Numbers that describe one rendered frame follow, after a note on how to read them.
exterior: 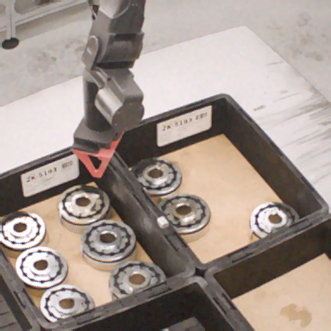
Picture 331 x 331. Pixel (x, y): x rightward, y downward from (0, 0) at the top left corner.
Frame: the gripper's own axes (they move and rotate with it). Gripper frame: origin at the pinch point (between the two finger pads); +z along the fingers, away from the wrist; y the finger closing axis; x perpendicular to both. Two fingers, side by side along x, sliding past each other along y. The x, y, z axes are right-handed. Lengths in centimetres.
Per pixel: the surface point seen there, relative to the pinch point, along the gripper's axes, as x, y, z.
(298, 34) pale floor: -8, 204, 110
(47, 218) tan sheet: 14.2, 4.3, 23.5
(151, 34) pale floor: 50, 182, 110
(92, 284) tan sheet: 0.1, -9.0, 23.1
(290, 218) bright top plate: -31.8, 15.3, 20.0
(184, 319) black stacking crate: -18.4, -12.2, 22.7
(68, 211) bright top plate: 9.6, 4.7, 20.3
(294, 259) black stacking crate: -35.0, 5.2, 20.2
